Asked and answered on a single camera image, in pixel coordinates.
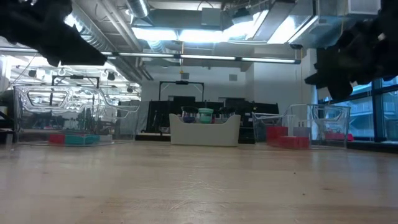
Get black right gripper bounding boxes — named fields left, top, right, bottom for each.
left=304, top=21, right=387, bottom=101

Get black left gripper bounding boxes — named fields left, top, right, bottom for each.
left=0, top=0, right=108, bottom=68

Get black hourglass blue sand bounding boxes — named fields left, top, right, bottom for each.
left=217, top=106, right=237, bottom=121

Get green hourglass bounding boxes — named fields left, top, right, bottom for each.
left=198, top=108, right=215, bottom=124

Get black hourglass purple sand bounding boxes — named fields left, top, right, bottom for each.
left=181, top=106, right=200, bottom=124

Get clear plastic bin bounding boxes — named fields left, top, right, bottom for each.
left=252, top=103, right=351, bottom=149
left=12, top=85, right=141, bottom=146

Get red background object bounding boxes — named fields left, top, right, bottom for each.
left=323, top=132, right=354, bottom=142

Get ceiling tube light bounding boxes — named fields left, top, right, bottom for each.
left=241, top=57, right=301, bottom=65
left=180, top=54, right=237, bottom=62

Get black partition screens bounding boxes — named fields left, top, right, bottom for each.
left=146, top=96, right=280, bottom=144

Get grey plastic bin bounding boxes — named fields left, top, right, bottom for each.
left=169, top=113, right=242, bottom=147

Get grey ceiling box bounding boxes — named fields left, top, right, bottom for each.
left=201, top=7, right=223, bottom=27

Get silver round air duct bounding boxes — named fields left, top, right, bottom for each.
left=63, top=0, right=155, bottom=82

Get dark window frame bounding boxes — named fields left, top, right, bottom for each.
left=317, top=76, right=398, bottom=144

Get silver rectangular air duct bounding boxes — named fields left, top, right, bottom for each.
left=248, top=0, right=383, bottom=47

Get black background rig frame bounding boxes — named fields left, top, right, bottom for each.
left=159, top=80, right=205, bottom=102

